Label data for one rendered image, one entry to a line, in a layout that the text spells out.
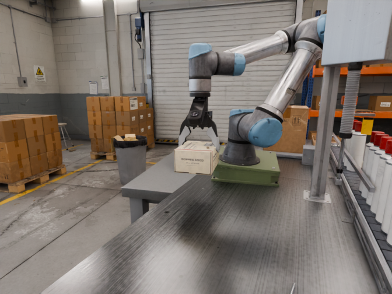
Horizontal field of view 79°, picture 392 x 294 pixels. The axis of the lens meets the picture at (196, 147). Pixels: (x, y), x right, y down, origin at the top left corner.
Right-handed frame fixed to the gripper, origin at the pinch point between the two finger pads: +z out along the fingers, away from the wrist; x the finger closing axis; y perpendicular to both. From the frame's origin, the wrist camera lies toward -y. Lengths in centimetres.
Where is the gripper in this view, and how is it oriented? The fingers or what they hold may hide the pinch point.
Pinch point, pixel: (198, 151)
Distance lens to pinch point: 82.6
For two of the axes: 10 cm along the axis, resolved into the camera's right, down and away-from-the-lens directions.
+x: -9.7, -0.5, 2.4
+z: 0.0, 9.8, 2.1
